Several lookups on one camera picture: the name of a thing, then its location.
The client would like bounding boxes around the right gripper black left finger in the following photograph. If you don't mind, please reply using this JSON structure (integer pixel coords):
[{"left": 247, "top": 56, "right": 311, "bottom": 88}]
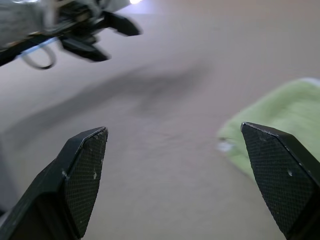
[{"left": 0, "top": 126, "right": 109, "bottom": 240}]

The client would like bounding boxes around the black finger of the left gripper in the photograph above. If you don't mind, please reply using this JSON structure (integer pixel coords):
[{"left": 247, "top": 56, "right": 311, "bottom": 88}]
[
  {"left": 101, "top": 10, "right": 143, "bottom": 38},
  {"left": 61, "top": 36, "right": 111, "bottom": 62}
]

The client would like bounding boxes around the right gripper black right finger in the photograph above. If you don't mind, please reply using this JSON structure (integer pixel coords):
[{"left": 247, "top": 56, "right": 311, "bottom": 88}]
[{"left": 240, "top": 121, "right": 320, "bottom": 240}]

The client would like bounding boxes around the light green towel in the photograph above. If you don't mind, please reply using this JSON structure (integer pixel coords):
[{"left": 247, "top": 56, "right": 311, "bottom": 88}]
[{"left": 216, "top": 77, "right": 320, "bottom": 181}]

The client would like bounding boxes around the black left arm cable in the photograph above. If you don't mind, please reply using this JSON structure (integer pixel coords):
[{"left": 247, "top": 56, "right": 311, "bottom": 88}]
[{"left": 21, "top": 41, "right": 56, "bottom": 70}]

